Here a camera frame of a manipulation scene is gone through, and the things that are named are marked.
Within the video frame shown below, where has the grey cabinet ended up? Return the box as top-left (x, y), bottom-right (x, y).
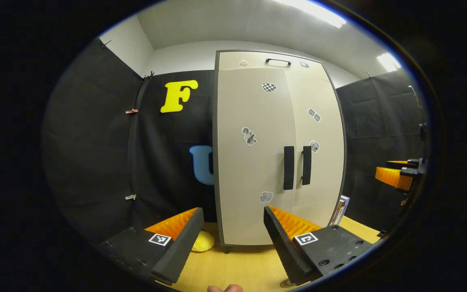
top-left (212, 49), bottom-right (347, 254)

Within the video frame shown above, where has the white box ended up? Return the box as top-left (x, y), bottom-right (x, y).
top-left (332, 195), bottom-right (351, 226)

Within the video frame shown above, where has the ceiling light panel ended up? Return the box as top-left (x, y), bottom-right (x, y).
top-left (376, 52), bottom-right (403, 73)
top-left (273, 0), bottom-right (347, 28)

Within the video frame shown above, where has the dark metal stand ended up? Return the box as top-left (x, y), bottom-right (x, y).
top-left (409, 85), bottom-right (428, 159)

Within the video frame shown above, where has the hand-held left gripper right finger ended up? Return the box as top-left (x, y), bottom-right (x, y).
top-left (263, 205), bottom-right (375, 287)

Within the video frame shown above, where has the black backdrop cloth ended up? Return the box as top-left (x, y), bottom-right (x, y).
top-left (41, 36), bottom-right (428, 244)

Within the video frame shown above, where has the light grey cabinet drawer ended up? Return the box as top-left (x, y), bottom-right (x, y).
top-left (218, 51), bottom-right (331, 81)

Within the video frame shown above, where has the yellow soft ball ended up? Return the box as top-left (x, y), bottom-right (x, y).
top-left (191, 230), bottom-right (216, 253)

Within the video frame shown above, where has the black door handle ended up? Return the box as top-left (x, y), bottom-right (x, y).
top-left (283, 146), bottom-right (295, 191)
top-left (301, 146), bottom-right (313, 186)

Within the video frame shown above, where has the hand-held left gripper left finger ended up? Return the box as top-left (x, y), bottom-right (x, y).
top-left (95, 207), bottom-right (205, 286)

